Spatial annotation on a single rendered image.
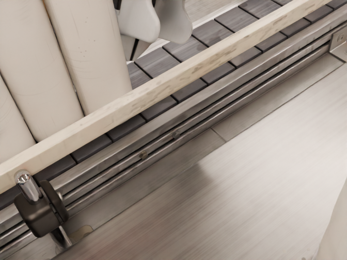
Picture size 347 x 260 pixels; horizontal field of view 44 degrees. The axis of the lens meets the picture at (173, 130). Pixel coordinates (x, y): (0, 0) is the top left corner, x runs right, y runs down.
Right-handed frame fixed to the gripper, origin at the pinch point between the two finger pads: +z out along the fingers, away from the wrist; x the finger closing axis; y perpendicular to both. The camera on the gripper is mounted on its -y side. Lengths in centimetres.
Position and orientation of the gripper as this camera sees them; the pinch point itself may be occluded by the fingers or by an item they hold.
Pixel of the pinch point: (128, 44)
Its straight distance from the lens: 41.3
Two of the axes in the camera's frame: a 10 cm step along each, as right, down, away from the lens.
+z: -3.2, 8.1, 4.9
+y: 6.0, 5.7, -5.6
